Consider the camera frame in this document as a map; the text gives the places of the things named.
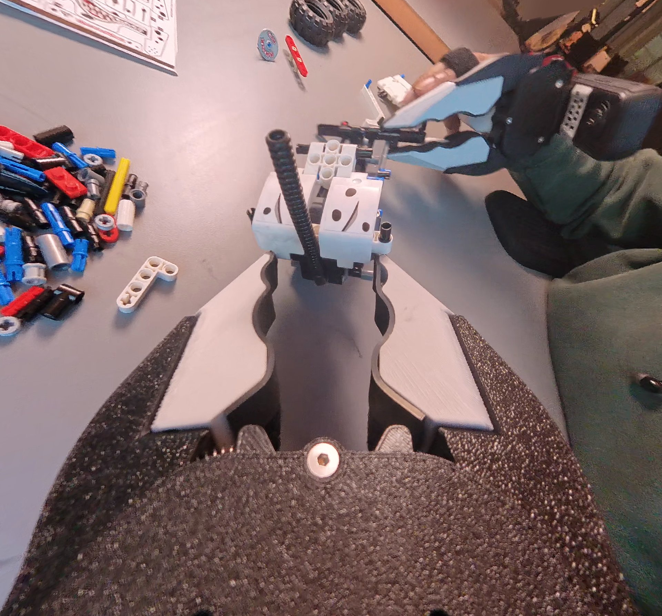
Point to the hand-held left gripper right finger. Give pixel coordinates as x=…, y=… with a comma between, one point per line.
x=429, y=368

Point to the person's right hand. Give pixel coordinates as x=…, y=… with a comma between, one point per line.
x=437, y=84

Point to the white brick hood panel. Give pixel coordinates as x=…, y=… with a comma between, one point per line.
x=395, y=87

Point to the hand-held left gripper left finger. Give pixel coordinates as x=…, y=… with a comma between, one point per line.
x=217, y=368

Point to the pile of small brick pieces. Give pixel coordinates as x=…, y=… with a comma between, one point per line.
x=52, y=213

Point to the person's green sweatshirt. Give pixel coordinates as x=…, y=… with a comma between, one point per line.
x=621, y=420

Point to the white angled brick piece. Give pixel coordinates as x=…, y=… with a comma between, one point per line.
x=147, y=283

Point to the toy brick model car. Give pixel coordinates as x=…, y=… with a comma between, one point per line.
x=331, y=213

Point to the red brick beam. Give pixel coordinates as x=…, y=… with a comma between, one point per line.
x=296, y=56

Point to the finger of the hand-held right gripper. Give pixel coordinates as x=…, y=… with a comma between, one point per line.
x=455, y=154
x=465, y=94

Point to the round grey disc piece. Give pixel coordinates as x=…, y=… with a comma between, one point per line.
x=268, y=44

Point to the sticker sheet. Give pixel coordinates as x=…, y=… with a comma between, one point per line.
x=93, y=1

